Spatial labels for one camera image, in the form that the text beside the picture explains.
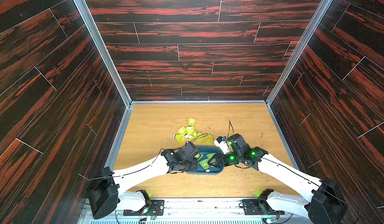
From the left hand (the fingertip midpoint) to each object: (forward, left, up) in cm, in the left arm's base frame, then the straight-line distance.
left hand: (197, 167), depth 78 cm
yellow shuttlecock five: (+35, +4, -5) cm, 35 cm away
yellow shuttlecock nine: (+21, +11, -5) cm, 24 cm away
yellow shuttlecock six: (+22, -8, -8) cm, 25 cm away
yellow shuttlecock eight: (+28, +5, -6) cm, 29 cm away
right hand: (+4, -9, +1) cm, 10 cm away
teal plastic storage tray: (+13, -5, -9) cm, 16 cm away
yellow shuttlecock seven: (+27, +9, -5) cm, 29 cm away
